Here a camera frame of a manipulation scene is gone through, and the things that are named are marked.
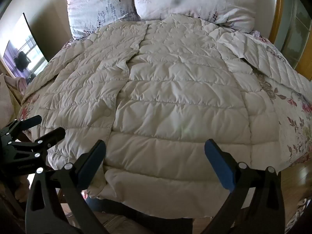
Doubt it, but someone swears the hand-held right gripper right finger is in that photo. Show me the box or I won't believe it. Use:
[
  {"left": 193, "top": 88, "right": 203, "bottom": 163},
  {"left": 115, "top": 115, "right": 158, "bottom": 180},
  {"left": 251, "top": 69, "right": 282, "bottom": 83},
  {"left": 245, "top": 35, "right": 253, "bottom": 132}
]
[{"left": 204, "top": 138, "right": 285, "bottom": 234}]

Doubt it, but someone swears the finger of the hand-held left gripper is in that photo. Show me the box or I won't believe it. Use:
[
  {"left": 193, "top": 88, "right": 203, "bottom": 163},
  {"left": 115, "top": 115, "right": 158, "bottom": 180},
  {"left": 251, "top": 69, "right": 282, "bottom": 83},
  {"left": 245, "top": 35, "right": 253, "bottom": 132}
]
[
  {"left": 0, "top": 114, "right": 43, "bottom": 137},
  {"left": 34, "top": 127, "right": 66, "bottom": 157}
]

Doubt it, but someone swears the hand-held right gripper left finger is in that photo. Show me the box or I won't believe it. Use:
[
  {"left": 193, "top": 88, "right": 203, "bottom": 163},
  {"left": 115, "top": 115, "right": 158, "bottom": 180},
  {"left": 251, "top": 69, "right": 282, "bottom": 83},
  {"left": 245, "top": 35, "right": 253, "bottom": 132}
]
[{"left": 25, "top": 140, "right": 110, "bottom": 234}]

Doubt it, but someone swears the cream quilted duvet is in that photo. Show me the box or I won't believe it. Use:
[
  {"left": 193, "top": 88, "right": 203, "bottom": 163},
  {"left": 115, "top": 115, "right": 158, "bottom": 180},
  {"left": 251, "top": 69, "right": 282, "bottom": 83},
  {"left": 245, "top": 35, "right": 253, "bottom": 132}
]
[{"left": 21, "top": 13, "right": 312, "bottom": 207}]

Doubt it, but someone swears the pink cloth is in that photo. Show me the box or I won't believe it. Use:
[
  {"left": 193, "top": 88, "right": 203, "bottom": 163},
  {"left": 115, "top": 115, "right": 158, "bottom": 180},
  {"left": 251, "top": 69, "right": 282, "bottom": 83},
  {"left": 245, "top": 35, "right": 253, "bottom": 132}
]
[{"left": 0, "top": 73, "right": 28, "bottom": 132}]

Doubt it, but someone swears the flat screen television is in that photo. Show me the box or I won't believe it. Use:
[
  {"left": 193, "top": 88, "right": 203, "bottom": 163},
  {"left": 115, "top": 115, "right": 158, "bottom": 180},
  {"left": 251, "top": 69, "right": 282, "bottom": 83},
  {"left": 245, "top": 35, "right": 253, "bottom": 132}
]
[{"left": 2, "top": 12, "right": 49, "bottom": 79}]

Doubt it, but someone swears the floral bed sheet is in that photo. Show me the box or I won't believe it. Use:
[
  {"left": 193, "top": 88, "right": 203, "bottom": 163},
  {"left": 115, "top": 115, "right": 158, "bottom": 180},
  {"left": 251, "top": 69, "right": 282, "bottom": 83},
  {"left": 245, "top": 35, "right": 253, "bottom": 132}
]
[{"left": 18, "top": 29, "right": 312, "bottom": 173}]

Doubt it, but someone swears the white floral pillow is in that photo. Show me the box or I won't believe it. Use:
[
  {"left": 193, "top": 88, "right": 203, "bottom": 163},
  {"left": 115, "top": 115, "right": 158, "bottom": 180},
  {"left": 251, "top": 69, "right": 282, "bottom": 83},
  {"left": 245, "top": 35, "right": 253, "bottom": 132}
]
[
  {"left": 61, "top": 0, "right": 141, "bottom": 40},
  {"left": 134, "top": 0, "right": 258, "bottom": 34}
]

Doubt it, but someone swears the glass door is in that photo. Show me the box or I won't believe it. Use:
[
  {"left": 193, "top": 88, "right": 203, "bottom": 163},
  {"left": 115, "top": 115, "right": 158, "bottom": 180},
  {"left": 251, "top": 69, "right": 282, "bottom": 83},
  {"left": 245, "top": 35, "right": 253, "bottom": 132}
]
[{"left": 283, "top": 0, "right": 312, "bottom": 64}]

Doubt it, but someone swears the wooden headboard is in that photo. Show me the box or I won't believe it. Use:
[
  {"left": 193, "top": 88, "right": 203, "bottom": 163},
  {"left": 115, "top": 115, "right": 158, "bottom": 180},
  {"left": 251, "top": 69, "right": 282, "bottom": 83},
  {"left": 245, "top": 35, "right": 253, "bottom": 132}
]
[{"left": 268, "top": 0, "right": 312, "bottom": 72}]

